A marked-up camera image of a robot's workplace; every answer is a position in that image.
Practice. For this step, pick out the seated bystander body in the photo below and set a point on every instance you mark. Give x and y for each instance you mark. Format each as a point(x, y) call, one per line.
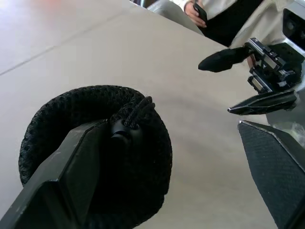
point(214, 8)

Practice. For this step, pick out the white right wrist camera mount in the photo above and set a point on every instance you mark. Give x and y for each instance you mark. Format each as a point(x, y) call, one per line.
point(264, 26)

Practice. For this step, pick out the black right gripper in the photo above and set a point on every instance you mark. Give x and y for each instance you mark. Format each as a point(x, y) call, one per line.
point(274, 66)

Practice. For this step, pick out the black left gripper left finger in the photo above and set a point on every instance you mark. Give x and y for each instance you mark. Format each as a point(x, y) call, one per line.
point(59, 179)

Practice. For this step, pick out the black phone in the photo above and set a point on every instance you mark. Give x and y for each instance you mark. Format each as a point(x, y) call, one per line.
point(201, 12)

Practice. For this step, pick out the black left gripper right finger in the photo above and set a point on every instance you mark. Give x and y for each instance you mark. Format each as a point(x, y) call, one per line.
point(274, 167)

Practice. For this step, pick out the bystander bare hand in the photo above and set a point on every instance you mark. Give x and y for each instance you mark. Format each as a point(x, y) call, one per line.
point(191, 15)

